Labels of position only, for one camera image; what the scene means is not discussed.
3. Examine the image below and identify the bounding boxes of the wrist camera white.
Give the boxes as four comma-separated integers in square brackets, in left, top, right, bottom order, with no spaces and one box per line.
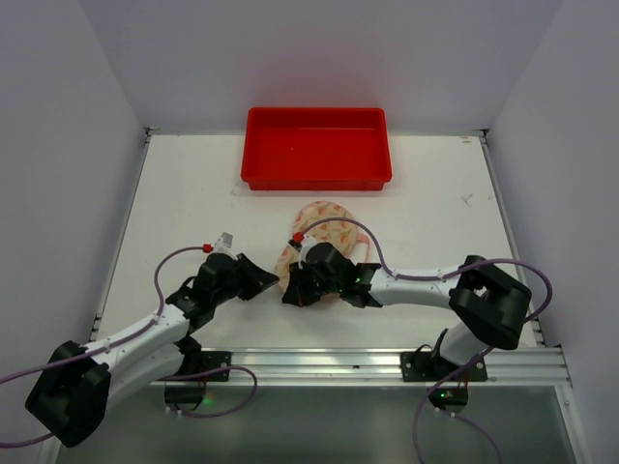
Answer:
[212,232,237,260]
[289,232,318,269]

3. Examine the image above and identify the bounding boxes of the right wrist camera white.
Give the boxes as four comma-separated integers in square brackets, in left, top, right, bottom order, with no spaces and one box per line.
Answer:
[289,232,318,269]

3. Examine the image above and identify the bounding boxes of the aluminium front rail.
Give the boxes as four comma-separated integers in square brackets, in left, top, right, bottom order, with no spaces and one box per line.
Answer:
[149,345,570,391]

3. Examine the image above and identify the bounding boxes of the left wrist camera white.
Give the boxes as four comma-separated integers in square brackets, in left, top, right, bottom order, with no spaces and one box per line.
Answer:
[212,232,237,260]

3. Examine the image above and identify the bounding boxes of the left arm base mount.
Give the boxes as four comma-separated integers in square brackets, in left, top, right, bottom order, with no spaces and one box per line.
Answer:
[163,351,232,411]

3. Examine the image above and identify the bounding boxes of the red plastic tray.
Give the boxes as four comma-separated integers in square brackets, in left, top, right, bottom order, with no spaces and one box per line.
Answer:
[240,107,393,191]

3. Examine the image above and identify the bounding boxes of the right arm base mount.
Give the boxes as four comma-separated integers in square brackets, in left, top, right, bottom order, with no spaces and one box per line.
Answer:
[399,329,488,415]

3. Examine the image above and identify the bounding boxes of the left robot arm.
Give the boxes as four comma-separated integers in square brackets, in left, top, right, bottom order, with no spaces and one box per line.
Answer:
[25,251,279,448]

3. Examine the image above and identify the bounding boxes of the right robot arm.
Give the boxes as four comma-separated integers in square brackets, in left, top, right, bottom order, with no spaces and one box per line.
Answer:
[282,235,531,376]

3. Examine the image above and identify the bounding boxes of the floral mesh laundry bag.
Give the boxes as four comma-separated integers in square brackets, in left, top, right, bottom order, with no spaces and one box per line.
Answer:
[275,200,370,297]

